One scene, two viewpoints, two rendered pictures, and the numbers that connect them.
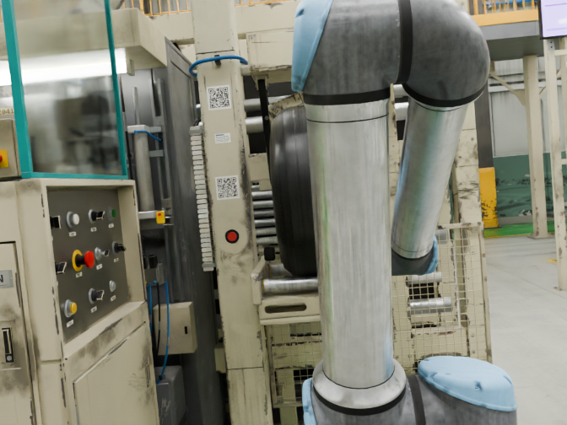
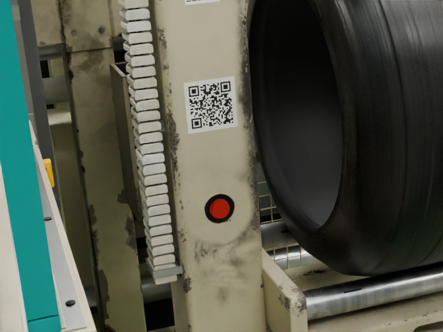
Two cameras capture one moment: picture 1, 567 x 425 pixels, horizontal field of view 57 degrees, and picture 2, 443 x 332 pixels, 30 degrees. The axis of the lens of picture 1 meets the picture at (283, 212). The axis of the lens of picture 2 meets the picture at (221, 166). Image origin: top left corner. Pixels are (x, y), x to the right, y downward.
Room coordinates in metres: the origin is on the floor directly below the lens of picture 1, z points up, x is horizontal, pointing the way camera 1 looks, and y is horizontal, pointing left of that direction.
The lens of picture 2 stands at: (0.58, 0.53, 1.51)
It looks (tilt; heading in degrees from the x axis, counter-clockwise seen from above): 18 degrees down; 342
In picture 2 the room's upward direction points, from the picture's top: 5 degrees counter-clockwise
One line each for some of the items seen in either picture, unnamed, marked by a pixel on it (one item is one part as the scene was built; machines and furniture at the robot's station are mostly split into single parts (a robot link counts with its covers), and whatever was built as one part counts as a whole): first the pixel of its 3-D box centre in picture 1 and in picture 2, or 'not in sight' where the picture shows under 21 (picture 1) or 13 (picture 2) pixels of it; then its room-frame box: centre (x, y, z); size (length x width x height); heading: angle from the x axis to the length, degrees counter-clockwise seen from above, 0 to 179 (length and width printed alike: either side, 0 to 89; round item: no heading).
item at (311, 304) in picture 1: (315, 302); (393, 323); (1.61, -0.08, 0.83); 0.36 x 0.09 x 0.06; 87
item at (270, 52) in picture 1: (328, 52); not in sight; (2.04, -0.23, 1.71); 0.61 x 0.25 x 0.15; 87
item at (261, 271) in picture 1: (262, 278); (256, 273); (1.76, 0.09, 0.90); 0.40 x 0.03 x 0.10; 177
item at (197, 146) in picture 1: (204, 198); (149, 128); (1.72, 0.26, 1.19); 0.05 x 0.04 x 0.48; 177
